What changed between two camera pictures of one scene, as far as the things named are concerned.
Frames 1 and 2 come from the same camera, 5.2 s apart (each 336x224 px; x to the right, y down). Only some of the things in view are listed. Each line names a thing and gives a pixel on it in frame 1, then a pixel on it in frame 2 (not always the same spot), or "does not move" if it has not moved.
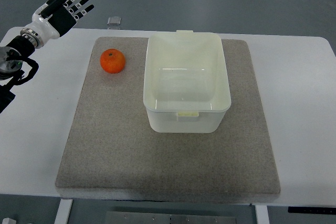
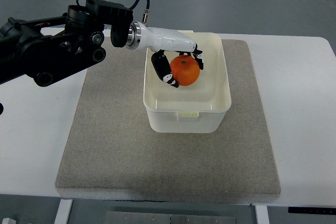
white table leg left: [64, 211] does not move
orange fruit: [112, 61] → [185, 70]
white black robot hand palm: [47, 25] → [140, 36]
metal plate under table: [123, 217] does not move
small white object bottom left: [8, 221] does not move
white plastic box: [186, 88] does not move
